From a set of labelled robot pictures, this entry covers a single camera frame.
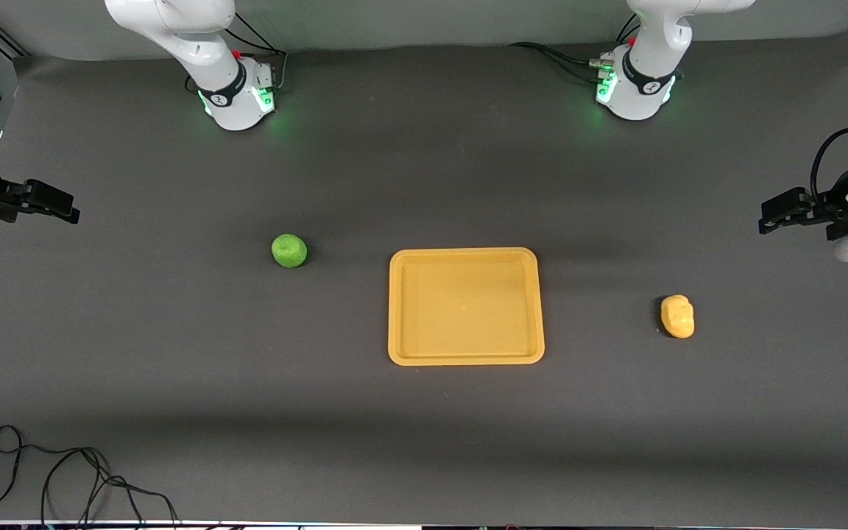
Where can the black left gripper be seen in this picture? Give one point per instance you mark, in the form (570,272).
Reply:
(833,207)

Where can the yellow potato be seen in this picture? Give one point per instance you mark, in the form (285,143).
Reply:
(678,316)

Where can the green apple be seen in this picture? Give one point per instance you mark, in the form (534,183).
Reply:
(289,251)

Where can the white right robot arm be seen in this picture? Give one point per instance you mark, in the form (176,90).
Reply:
(196,44)

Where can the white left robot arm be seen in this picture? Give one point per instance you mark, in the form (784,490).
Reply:
(648,66)

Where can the yellow plastic tray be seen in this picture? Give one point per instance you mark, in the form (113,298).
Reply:
(466,306)

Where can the dark grey table mat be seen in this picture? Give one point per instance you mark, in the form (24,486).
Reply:
(424,442)

